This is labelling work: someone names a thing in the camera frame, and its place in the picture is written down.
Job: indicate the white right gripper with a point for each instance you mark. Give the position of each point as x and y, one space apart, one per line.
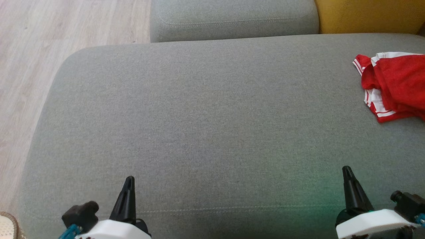
372 224

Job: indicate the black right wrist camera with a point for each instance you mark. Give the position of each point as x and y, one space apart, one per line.
408 202

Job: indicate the teal left camera connector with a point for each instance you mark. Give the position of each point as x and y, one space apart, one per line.
69 232

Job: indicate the grey sofa back cushion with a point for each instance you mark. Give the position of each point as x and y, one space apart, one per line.
232 20

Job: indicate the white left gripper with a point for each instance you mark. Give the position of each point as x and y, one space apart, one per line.
113 230

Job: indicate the beige woven rug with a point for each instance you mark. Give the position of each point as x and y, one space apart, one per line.
7 227

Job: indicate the yellow sofa cushion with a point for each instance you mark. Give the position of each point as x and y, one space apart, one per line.
365 15

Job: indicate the teal right camera connector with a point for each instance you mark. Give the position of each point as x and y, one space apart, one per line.
421 219

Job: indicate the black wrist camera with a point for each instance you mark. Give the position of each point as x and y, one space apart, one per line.
408 202
81 212

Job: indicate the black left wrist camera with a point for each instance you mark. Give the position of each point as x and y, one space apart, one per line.
81 212

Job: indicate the teal camera connector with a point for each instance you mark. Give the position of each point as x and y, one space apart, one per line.
69 232
421 219

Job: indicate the red white striped garment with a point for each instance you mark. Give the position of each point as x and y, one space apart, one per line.
398 86

